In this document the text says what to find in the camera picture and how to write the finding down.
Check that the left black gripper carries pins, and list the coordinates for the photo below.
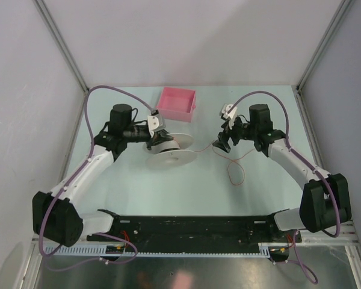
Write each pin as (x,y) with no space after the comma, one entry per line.
(159,137)

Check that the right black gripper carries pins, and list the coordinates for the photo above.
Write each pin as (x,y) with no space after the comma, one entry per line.
(228,133)

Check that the white plastic spool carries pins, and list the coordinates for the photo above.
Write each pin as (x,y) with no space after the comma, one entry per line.
(171,154)

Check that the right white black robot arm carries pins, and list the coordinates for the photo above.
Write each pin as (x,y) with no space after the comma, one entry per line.
(325,202)

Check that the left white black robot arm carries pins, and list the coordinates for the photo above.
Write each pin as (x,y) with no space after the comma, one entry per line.
(55,215)

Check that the pink plastic box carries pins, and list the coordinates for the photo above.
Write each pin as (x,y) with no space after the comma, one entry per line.
(177,104)

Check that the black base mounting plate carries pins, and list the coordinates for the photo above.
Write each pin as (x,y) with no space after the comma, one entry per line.
(254,228)

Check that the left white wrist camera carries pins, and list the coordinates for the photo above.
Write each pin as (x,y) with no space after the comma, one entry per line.
(155,122)

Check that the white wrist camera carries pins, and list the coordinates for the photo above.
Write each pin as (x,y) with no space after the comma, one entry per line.
(155,122)
(228,113)

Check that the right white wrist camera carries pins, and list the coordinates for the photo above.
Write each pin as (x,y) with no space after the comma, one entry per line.
(228,113)

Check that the grey slotted cable duct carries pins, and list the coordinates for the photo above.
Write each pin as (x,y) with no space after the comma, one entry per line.
(117,249)

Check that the aluminium frame rail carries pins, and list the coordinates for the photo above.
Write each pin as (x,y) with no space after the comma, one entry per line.
(347,237)

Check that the left aluminium corner post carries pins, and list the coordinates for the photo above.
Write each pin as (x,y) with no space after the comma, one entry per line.
(60,42)

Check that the aluminium corner post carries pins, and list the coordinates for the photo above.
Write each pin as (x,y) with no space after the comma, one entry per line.
(60,42)
(326,39)

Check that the right aluminium corner post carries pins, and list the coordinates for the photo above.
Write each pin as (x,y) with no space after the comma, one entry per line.
(326,39)

